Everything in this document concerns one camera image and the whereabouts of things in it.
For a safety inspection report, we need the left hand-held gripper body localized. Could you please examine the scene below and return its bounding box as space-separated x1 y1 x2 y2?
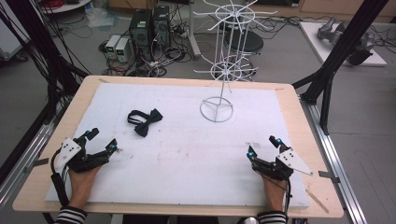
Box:
55 136 110 174

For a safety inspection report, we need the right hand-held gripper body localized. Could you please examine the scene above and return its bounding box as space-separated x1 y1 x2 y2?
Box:
251 147 314 182

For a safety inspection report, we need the black bow tie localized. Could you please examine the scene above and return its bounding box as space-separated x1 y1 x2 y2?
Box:
126 107 164 138

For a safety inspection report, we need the white wire display rack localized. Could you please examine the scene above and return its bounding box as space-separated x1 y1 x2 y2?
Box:
192 0 278 123

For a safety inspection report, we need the person's right hand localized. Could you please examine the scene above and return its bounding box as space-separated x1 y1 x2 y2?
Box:
262 175 290 213

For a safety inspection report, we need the person's left hand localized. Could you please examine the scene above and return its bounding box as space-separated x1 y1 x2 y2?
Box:
67 164 103 210

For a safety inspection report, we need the metal table clip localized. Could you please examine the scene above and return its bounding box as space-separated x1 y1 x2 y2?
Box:
23 157 50 175
318 170 341 185

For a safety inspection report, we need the person's striped right sleeve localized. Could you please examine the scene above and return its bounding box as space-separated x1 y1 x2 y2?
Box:
256 210 288 224

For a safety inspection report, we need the person's striped sleeve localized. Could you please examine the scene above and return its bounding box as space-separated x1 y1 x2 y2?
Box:
256 210 288 224
54 205 89 224

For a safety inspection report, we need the thin wooden stick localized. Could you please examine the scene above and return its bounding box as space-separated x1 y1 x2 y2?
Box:
305 189 331 215

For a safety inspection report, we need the person's striped left sleeve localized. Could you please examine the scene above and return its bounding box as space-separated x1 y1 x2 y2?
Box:
54 205 89 224

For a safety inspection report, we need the white foam mat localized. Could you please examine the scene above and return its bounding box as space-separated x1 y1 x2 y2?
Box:
44 82 311 210

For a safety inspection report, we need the white power supply unit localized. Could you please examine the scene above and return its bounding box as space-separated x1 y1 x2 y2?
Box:
114 37 131 64
105 34 121 61

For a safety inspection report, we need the round black stool base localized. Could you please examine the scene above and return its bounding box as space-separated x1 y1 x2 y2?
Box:
223 29 265 54

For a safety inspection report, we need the white floor board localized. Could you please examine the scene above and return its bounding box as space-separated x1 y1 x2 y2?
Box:
298 21 389 67

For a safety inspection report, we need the black computer tower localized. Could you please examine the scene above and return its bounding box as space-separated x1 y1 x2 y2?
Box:
128 8 154 62
151 5 172 50

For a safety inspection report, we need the clear plastic bag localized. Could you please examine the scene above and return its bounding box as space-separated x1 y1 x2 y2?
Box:
85 7 120 30

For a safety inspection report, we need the grey robot part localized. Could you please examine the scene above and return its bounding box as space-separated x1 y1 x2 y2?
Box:
317 17 377 52

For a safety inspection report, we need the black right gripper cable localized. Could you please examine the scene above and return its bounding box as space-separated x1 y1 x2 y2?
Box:
282 177 294 217

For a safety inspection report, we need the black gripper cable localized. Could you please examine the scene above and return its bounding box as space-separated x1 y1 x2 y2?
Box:
49 147 71 208
282 177 294 217

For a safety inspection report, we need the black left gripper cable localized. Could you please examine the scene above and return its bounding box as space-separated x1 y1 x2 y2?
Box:
49 147 71 208

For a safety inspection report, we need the aluminium rail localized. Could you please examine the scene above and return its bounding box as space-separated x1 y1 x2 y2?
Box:
299 93 369 224
0 119 58 213

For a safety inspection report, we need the tangle of floor cables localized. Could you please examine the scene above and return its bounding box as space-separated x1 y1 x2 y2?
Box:
98 12 200 78

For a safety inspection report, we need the black metal frame post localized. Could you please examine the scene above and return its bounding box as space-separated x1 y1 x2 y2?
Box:
5 0 92 126
291 0 390 136

